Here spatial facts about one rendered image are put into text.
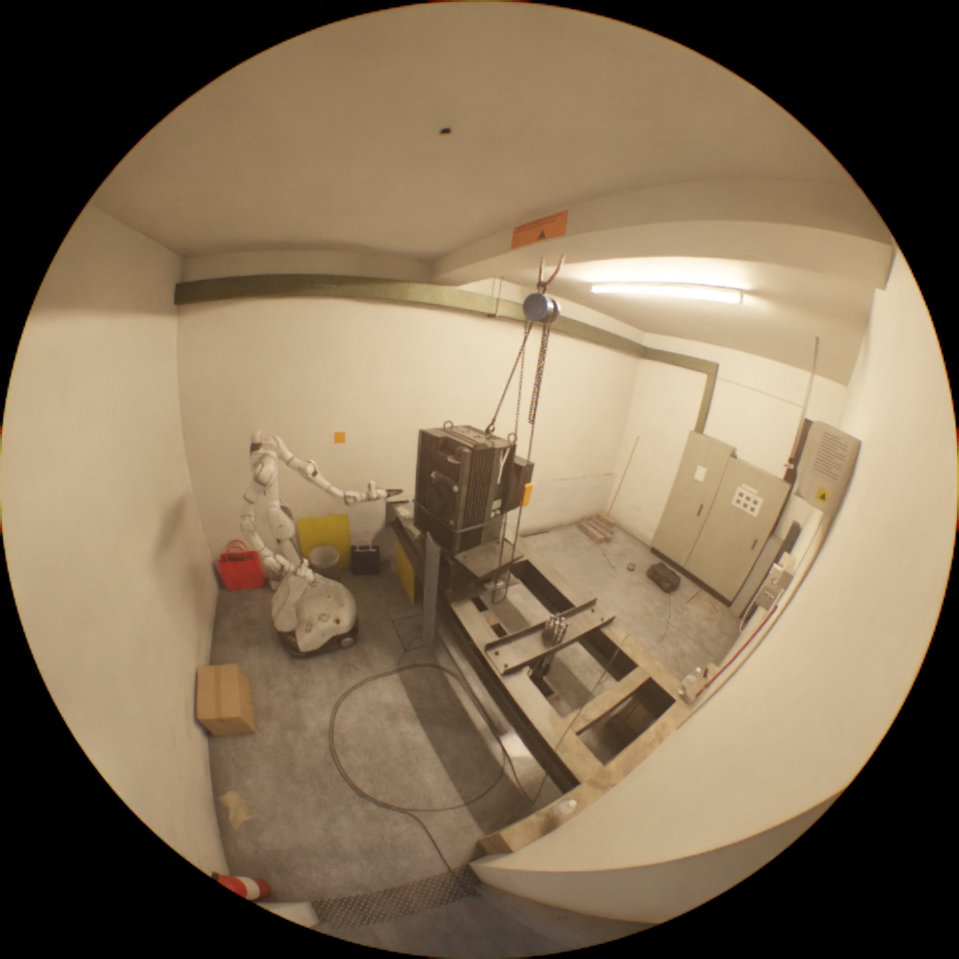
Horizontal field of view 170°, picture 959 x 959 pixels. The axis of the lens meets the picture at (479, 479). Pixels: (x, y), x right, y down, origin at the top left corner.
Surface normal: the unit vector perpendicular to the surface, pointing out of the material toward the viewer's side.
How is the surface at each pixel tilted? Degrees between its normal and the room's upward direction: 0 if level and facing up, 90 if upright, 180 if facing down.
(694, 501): 90
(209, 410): 90
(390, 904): 0
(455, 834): 0
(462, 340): 90
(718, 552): 90
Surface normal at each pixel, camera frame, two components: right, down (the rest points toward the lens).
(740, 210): -0.87, 0.08
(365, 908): 0.13, -0.91
